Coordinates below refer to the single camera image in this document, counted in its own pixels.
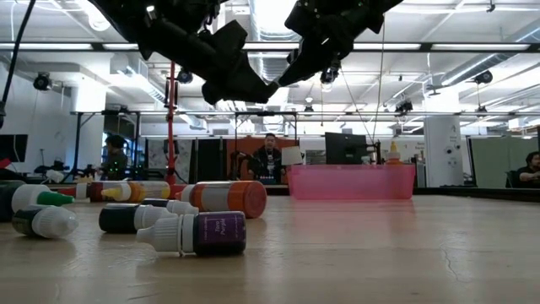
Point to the red desk lamp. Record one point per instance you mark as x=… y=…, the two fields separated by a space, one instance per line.
x=171 y=126

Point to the green partition panel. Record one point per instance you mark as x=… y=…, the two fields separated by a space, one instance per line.
x=489 y=162

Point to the black metal table frame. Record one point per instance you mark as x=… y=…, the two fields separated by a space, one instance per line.
x=476 y=193

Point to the large red-orange coloring bottle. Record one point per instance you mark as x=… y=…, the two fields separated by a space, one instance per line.
x=230 y=198

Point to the orange partition panel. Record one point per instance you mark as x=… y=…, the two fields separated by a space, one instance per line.
x=240 y=145

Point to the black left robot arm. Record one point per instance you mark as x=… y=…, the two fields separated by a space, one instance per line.
x=126 y=17

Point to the small black coloring bottle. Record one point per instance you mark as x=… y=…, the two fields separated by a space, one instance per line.
x=126 y=217

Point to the person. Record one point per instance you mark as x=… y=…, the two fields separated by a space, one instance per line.
x=114 y=158
x=268 y=160
x=527 y=171

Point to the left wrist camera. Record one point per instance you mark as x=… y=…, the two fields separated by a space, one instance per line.
x=228 y=36

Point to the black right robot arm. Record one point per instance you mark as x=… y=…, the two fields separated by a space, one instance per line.
x=388 y=6

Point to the white lampshade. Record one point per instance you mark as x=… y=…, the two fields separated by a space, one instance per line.
x=292 y=155

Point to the black computer monitor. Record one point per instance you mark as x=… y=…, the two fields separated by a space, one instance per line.
x=346 y=148
x=12 y=148

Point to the large dark red coloring bottle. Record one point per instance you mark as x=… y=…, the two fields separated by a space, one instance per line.
x=93 y=192

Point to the black partition panel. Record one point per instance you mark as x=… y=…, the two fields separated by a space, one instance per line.
x=206 y=160

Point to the small purple coloring bottle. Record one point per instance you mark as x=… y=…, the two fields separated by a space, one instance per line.
x=219 y=232

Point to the small dark green coloring bottle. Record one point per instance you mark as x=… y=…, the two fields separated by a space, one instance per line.
x=46 y=221

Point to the black ceiling camera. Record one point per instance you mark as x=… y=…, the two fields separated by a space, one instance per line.
x=42 y=81
x=329 y=77
x=483 y=77
x=184 y=77
x=404 y=106

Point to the large orange coloring bottle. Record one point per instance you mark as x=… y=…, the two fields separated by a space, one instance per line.
x=393 y=154

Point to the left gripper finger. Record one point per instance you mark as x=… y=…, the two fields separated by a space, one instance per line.
x=232 y=95
x=261 y=80

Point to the large green coloring bottle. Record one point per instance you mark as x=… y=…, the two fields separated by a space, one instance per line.
x=25 y=197

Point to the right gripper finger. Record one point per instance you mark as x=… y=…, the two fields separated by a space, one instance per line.
x=312 y=59

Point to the pink plastic bin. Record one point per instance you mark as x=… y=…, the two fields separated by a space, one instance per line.
x=350 y=181

